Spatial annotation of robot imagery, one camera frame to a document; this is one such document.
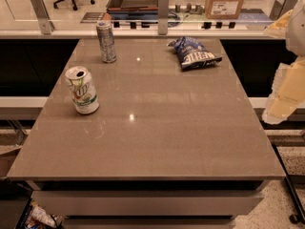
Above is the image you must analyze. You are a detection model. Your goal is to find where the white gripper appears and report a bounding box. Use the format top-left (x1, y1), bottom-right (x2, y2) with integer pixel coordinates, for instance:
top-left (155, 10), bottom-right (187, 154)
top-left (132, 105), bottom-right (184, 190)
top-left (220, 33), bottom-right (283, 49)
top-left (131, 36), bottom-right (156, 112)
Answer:
top-left (262, 0), bottom-right (305, 125)

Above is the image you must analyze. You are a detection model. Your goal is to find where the blue chip bag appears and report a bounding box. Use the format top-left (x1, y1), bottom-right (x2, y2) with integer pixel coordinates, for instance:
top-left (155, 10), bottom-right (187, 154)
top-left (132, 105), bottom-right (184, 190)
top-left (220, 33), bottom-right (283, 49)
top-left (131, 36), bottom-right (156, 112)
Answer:
top-left (168, 36), bottom-right (222, 71)

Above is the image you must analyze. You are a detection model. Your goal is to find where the tall silver energy drink can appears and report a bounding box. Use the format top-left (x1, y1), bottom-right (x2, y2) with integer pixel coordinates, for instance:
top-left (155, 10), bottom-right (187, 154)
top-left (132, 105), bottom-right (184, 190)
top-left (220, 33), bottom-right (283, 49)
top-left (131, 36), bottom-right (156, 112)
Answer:
top-left (96, 21), bottom-right (116, 63)

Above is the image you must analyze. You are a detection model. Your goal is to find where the white green 7up can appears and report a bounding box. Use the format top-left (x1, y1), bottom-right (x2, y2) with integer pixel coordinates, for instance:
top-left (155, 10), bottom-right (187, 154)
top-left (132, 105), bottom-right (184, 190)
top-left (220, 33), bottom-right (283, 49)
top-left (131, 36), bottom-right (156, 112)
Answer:
top-left (65, 66), bottom-right (99, 115)

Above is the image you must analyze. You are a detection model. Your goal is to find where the cardboard box with label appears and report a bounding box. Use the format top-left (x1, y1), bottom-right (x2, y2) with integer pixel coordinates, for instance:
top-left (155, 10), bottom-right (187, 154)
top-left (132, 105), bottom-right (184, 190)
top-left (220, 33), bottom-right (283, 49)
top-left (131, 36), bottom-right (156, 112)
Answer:
top-left (205, 0), bottom-right (244, 19)

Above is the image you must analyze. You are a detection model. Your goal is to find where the trash bin with wrappers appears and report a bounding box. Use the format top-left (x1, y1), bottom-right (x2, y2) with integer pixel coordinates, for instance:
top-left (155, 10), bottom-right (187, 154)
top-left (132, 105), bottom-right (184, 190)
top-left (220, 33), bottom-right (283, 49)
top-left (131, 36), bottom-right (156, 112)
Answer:
top-left (15, 199), bottom-right (64, 229)

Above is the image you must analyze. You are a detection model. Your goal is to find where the right metal glass clamp post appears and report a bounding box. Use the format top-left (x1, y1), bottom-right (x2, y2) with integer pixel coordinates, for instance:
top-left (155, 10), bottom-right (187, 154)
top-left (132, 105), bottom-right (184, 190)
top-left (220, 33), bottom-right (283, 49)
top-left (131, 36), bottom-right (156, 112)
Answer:
top-left (269, 0), bottom-right (297, 20)

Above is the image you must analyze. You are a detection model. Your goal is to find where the metal glass clamp post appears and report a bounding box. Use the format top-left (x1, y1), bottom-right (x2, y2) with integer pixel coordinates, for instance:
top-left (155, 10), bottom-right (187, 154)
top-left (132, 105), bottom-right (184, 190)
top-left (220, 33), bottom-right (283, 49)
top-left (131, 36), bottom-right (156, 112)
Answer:
top-left (30, 0), bottom-right (54, 34)
top-left (158, 0), bottom-right (169, 35)
top-left (269, 0), bottom-right (297, 20)

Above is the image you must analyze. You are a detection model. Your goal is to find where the middle metal glass clamp post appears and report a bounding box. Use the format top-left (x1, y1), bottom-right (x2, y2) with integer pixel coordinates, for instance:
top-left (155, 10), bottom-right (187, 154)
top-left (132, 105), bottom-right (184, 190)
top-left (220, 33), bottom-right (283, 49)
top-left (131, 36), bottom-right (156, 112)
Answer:
top-left (158, 0), bottom-right (169, 35)

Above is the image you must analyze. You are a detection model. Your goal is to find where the left metal glass clamp post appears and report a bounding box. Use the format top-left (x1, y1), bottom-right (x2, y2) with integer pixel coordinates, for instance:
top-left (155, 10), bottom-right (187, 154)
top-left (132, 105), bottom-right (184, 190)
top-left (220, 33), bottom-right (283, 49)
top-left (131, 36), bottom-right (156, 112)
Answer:
top-left (30, 0), bottom-right (54, 34)

